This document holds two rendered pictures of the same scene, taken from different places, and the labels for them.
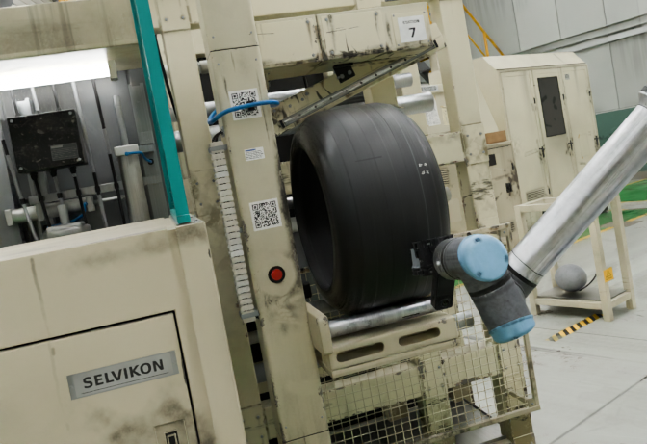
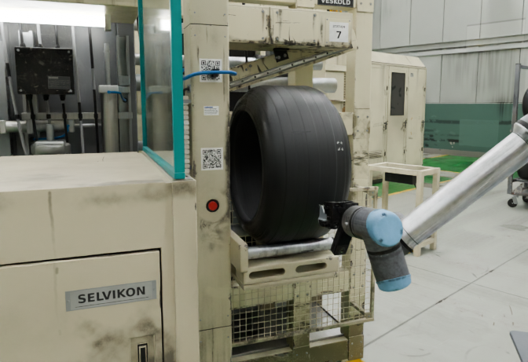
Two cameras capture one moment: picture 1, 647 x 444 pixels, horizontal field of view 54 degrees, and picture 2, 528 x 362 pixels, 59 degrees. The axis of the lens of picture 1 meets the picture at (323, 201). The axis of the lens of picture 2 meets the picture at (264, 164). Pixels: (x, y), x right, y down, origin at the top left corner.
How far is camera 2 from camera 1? 0.20 m
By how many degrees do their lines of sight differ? 7
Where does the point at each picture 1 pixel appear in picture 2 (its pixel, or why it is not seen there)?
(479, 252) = (383, 224)
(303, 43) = (257, 27)
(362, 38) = (301, 31)
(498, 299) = (390, 260)
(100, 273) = (105, 210)
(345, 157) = (283, 127)
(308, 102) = (250, 72)
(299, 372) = (217, 280)
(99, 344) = (96, 268)
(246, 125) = (209, 87)
